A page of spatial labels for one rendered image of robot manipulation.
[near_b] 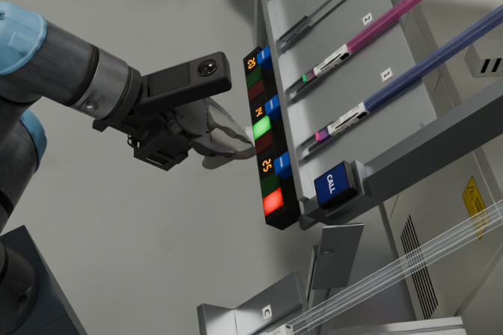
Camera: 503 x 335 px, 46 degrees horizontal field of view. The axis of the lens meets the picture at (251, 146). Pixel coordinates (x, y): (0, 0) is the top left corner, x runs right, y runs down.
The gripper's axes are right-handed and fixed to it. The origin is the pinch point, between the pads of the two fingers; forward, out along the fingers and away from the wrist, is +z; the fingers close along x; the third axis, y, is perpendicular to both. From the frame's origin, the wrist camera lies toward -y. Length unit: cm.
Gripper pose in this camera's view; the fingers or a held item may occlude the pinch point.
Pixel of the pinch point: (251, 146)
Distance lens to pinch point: 79.7
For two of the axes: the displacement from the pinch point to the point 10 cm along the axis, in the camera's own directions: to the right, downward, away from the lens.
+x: 1.0, 7.8, -6.2
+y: -6.8, 5.1, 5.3
